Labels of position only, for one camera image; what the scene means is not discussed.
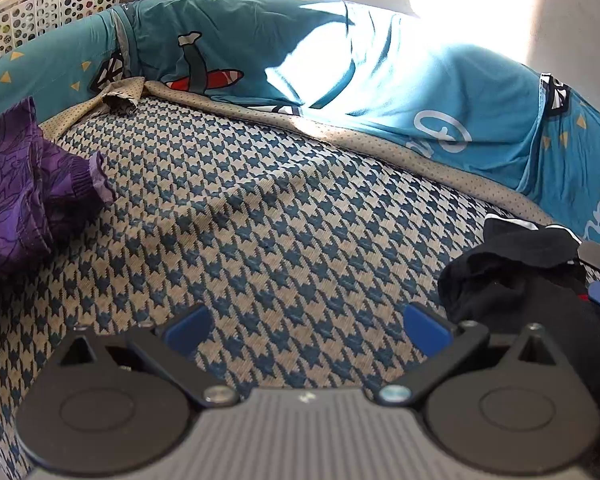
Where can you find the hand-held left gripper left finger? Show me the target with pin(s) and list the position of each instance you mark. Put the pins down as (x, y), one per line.
(187, 327)

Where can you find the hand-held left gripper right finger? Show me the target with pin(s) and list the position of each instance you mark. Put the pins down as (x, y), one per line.
(425, 327)

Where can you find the black t-shirt red print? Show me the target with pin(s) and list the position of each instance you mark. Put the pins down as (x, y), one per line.
(510, 280)

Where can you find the purple floral garment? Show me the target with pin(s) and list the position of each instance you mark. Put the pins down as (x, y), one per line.
(15, 185)

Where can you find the houndstooth covered sofa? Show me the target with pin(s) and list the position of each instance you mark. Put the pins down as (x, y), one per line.
(260, 220)

